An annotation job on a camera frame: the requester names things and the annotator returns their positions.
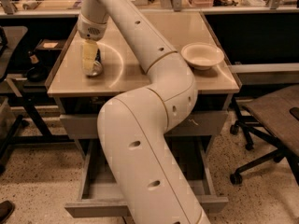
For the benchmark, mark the black office chair right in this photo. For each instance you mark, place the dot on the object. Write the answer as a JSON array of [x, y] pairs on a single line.
[[272, 117]]

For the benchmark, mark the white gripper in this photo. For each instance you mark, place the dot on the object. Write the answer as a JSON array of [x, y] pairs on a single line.
[[91, 32]]

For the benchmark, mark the black shoe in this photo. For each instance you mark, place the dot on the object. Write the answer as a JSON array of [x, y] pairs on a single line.
[[6, 209]]

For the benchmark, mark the black office chair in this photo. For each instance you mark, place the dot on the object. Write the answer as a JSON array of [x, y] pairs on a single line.
[[11, 36], [272, 117]]

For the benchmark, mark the black office chair left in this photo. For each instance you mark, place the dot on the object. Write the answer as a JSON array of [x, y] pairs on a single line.
[[11, 36]]

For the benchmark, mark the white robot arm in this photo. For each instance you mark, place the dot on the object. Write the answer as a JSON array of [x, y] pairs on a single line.
[[131, 126]]

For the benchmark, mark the blue pepsi can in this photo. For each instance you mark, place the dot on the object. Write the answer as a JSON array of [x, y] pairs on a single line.
[[96, 67]]

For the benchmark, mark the white bowl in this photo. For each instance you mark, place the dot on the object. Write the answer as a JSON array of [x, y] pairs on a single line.
[[202, 56]]

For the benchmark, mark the closed grey top drawer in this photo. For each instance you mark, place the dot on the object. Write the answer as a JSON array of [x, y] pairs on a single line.
[[201, 123]]

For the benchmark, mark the open grey middle drawer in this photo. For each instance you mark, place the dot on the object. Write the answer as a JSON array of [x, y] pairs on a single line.
[[100, 196]]

